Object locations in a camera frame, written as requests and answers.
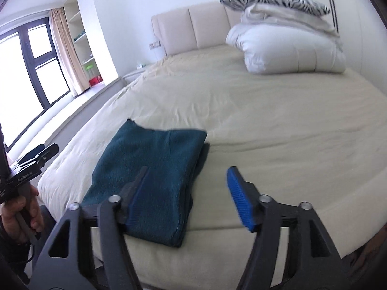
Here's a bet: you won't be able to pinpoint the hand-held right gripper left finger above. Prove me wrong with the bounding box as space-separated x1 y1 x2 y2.
29 166 151 290

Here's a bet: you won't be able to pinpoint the grey window seat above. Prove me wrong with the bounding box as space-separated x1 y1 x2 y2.
6 77 124 158

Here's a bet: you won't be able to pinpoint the cream padded headboard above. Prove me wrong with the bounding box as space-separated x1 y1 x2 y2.
150 1 251 57

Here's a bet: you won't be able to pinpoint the zebra striped pillow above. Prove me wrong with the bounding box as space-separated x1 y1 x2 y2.
219 0 331 16

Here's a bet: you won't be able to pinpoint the teal sweater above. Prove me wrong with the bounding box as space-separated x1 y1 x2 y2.
82 118 210 247

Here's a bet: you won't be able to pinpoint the cream folded blanket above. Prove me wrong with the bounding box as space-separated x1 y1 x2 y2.
240 3 344 50

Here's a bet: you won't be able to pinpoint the dark wall strip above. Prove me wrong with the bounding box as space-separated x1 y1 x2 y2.
322 0 340 34

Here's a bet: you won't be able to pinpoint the white nightstand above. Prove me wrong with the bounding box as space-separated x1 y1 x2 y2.
122 65 149 84

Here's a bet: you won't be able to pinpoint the white wall shelf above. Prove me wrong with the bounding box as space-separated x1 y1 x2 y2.
63 0 118 87

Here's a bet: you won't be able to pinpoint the person's left hand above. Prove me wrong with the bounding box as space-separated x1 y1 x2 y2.
0 184 45 244

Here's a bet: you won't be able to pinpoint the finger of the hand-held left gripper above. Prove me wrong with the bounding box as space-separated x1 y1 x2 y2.
7 144 60 186
16 144 46 165

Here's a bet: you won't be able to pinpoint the beige curtain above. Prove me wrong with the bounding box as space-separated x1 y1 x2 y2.
48 7 91 97

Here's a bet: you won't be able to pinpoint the white pillow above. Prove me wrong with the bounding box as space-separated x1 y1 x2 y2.
225 22 347 75

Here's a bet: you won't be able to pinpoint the person's left forearm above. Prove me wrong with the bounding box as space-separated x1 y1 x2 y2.
0 217 34 281

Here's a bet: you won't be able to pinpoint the bed with beige sheet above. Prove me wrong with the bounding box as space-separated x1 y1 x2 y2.
36 47 387 281

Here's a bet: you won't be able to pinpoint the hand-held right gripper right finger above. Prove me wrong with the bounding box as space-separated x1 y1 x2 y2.
227 166 351 290

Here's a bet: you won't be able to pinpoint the black framed window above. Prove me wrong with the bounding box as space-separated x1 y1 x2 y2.
0 16 71 152

